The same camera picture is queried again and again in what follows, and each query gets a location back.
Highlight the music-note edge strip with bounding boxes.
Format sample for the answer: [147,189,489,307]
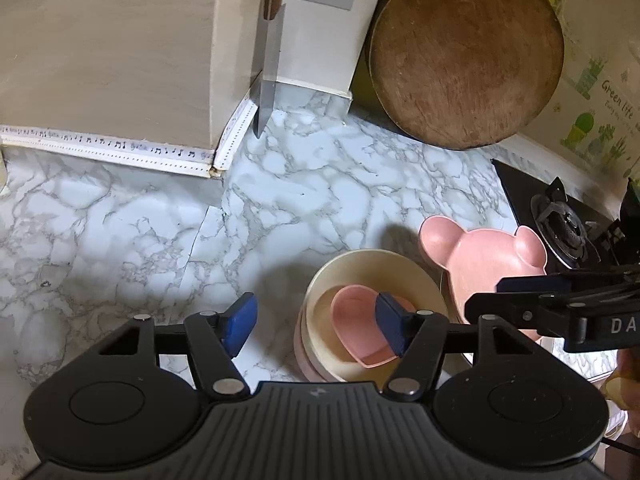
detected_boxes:
[0,99,258,181]

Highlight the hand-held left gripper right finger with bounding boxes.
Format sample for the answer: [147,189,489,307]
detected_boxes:
[375,291,538,402]

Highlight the wooden-handled cleaver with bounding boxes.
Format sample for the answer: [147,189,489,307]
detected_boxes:
[250,0,288,139]

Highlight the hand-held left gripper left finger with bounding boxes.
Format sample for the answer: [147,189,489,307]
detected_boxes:
[97,292,259,402]

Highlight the black gas stove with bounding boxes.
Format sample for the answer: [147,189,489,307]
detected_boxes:
[491,159,626,273]

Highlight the round wooden cutting board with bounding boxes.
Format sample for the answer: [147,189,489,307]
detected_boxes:
[367,0,566,151]

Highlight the black cable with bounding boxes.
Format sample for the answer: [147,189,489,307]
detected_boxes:
[600,437,640,455]

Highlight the person's right hand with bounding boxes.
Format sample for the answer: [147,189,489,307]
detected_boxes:
[602,347,640,436]

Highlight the cream bowl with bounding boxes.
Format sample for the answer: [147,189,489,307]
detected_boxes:
[304,249,448,383]

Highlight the pink bear-shaped plate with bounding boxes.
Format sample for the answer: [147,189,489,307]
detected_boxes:
[418,215,551,343]

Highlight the pink heart-shaped dish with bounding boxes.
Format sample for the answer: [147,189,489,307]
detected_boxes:
[331,285,418,368]

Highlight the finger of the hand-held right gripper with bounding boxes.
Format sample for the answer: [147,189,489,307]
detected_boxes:
[464,290,587,341]
[496,266,640,297]

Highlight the cactus print wall sticker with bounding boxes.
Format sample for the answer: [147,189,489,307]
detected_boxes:
[505,0,640,211]

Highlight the large white plate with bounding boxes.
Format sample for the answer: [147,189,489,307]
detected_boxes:
[437,270,618,381]

